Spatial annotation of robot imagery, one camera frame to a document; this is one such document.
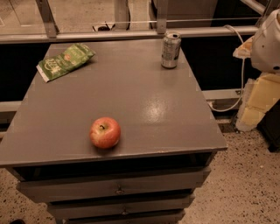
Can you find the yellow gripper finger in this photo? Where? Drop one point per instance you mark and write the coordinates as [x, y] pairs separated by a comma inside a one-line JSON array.
[[244, 50], [258, 98]]

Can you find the red apple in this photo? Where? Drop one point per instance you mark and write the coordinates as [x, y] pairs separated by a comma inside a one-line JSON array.
[[105, 133]]

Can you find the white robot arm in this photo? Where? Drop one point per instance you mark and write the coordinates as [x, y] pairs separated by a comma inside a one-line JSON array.
[[265, 54]]

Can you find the silver soda can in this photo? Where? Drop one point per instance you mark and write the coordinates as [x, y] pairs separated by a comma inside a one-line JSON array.
[[170, 49]]

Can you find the grey drawer cabinet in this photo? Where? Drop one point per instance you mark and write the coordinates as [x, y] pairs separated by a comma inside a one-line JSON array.
[[121, 140]]

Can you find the bottom grey drawer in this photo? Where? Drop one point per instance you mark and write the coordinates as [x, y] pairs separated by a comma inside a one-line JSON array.
[[155, 217]]

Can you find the grey drawer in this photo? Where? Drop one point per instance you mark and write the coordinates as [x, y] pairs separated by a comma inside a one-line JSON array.
[[113, 185], [122, 206], [155, 217]]

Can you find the green snack bag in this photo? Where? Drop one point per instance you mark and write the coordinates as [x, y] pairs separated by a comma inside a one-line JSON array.
[[72, 58]]

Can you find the middle grey drawer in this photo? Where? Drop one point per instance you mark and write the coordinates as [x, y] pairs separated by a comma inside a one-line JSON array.
[[122, 206]]

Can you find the top grey drawer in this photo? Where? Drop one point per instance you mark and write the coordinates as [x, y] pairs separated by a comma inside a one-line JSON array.
[[113, 185]]

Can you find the metal railing frame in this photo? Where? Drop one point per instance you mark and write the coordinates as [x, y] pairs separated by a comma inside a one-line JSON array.
[[40, 21]]

